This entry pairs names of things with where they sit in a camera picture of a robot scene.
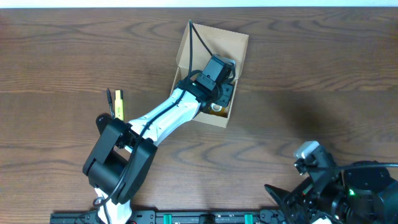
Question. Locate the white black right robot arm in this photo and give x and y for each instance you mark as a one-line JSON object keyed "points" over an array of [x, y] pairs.
{"points": [[362, 192]]}

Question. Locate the black ballpoint pen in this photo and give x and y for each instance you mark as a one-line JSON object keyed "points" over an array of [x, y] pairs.
{"points": [[110, 103]]}

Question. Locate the yellow tape roll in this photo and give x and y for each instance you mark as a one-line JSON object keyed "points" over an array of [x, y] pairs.
{"points": [[218, 110]]}

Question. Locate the brown cardboard box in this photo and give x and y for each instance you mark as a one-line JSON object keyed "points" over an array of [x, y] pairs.
{"points": [[228, 44]]}

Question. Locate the yellow highlighter marker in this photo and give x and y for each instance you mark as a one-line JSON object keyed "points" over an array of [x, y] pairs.
{"points": [[119, 105]]}

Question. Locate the black glossy tape dispenser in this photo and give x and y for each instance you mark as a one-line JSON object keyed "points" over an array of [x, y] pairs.
{"points": [[102, 121]]}

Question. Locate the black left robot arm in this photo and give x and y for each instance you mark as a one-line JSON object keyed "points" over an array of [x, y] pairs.
{"points": [[120, 160]]}

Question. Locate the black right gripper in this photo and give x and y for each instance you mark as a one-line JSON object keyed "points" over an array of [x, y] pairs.
{"points": [[292, 199]]}

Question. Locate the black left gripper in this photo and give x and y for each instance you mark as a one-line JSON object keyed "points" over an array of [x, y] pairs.
{"points": [[226, 94]]}

